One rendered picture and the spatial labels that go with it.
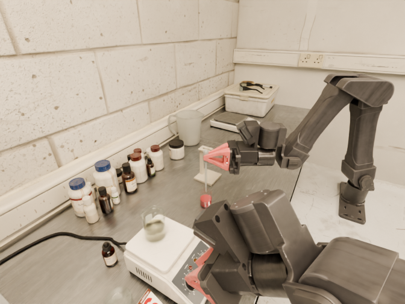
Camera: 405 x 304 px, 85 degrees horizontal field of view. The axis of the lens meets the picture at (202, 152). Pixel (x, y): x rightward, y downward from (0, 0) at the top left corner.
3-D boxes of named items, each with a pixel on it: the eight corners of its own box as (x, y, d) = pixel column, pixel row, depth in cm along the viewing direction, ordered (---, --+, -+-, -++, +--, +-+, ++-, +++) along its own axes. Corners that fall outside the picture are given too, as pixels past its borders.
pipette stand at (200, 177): (221, 175, 88) (223, 146, 82) (211, 186, 82) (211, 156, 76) (204, 169, 92) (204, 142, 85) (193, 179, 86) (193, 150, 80)
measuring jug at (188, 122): (166, 146, 110) (164, 117, 102) (171, 136, 121) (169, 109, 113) (204, 148, 108) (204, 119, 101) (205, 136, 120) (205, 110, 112)
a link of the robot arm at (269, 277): (234, 256, 28) (282, 252, 24) (254, 233, 33) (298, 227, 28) (258, 307, 28) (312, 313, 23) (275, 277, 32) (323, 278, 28)
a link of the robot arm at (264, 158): (255, 148, 61) (281, 148, 61) (251, 139, 66) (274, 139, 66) (253, 169, 64) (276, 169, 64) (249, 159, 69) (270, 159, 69)
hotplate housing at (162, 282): (225, 267, 54) (226, 245, 50) (197, 320, 44) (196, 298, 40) (155, 230, 64) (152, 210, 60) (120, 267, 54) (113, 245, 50)
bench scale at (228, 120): (248, 136, 121) (249, 128, 118) (208, 126, 133) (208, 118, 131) (261, 125, 134) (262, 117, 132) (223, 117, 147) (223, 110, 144)
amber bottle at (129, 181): (122, 191, 80) (116, 165, 74) (131, 184, 83) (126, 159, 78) (131, 195, 78) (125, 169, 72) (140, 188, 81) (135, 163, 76)
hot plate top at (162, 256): (197, 233, 53) (197, 231, 53) (166, 275, 44) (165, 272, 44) (158, 215, 59) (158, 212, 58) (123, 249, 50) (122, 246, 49)
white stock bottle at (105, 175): (109, 186, 82) (102, 155, 76) (125, 190, 80) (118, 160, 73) (94, 197, 76) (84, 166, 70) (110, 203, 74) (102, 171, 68)
